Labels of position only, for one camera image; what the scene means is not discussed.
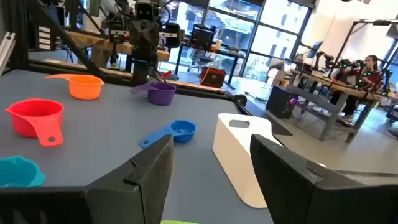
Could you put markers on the black computer tower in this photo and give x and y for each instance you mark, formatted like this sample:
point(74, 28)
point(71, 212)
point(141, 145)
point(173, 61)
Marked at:
point(280, 102)

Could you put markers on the wooden workbench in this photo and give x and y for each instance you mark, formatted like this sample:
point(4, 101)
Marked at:
point(93, 40)

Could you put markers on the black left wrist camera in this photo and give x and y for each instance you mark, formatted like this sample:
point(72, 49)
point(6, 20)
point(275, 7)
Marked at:
point(145, 11)

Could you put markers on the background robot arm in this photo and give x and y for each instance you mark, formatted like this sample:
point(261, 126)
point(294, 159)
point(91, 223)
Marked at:
point(325, 57)

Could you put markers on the white plastic basket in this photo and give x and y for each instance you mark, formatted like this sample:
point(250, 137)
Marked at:
point(233, 149)

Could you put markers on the orange measuring cup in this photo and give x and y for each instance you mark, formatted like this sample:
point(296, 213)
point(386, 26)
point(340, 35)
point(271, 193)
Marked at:
point(85, 88)

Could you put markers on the silver aluminium extrusion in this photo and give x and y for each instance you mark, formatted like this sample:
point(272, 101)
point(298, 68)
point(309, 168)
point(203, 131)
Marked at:
point(6, 49)

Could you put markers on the green measuring cup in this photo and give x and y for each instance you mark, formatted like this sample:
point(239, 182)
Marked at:
point(178, 222)

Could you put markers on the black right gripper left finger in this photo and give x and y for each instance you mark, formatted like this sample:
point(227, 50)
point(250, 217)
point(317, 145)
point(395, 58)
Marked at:
point(140, 193)

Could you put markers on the person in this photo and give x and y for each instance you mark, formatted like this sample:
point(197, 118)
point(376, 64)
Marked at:
point(371, 67)

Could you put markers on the wooden table with grey legs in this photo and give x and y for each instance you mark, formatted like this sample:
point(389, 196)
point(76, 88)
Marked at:
point(323, 105)

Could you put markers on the blue measuring cup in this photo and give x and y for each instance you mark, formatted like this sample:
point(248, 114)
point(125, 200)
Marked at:
point(183, 130)

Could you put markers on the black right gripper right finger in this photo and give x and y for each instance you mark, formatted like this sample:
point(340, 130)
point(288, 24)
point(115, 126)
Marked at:
point(283, 186)

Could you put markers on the black rig frame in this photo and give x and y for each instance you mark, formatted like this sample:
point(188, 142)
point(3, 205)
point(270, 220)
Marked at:
point(367, 21)

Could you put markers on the red measuring cup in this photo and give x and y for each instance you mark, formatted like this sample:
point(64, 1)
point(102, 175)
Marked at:
point(34, 115)

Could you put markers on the red case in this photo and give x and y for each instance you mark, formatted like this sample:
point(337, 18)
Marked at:
point(214, 77)

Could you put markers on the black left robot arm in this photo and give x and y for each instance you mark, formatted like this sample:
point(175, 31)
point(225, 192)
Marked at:
point(143, 73)

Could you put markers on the teal measuring cup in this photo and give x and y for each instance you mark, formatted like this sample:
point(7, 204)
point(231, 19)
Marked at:
point(18, 172)

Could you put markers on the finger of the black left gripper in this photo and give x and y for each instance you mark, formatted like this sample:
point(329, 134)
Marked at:
point(152, 37)
point(136, 37)

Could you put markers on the computer monitor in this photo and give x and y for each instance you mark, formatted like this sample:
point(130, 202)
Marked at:
point(315, 48)

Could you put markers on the black desk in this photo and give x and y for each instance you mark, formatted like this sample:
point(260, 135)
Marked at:
point(224, 53)

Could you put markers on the black table frame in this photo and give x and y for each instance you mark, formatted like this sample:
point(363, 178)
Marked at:
point(46, 63)

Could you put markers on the purple measuring cup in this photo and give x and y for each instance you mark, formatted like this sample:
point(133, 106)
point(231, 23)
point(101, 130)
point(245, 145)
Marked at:
point(160, 95)

